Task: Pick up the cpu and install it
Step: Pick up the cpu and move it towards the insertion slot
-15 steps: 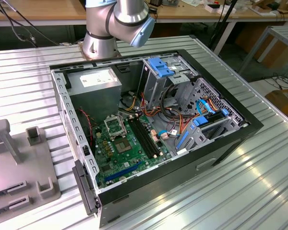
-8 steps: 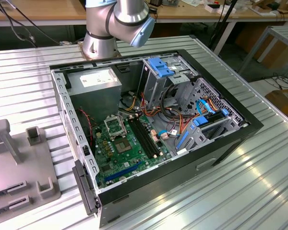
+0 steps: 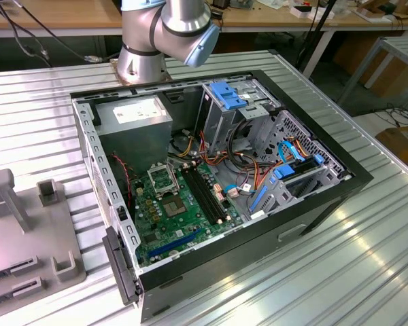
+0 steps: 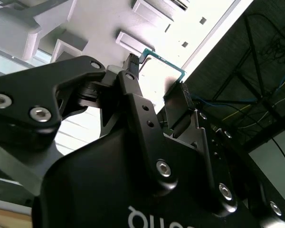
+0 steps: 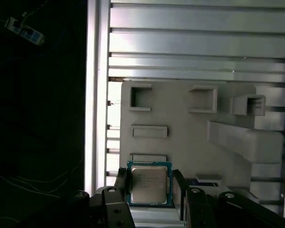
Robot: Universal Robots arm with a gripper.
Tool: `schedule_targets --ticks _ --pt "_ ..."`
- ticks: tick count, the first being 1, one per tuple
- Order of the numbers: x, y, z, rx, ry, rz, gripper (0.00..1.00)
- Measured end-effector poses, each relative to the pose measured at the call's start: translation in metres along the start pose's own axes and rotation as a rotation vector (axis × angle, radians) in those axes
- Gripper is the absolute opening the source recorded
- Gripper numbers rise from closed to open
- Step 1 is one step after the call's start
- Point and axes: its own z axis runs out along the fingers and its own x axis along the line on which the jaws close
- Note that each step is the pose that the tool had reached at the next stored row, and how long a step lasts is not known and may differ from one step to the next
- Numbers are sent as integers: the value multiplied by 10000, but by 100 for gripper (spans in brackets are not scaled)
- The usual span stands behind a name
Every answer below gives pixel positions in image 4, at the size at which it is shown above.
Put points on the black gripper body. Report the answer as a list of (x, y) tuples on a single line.
[(97, 190)]

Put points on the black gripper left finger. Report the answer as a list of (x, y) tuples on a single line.
[(23, 90)]

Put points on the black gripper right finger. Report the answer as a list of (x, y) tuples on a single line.
[(215, 171)]

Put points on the silver topped CPU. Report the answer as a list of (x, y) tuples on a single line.
[(160, 69)]

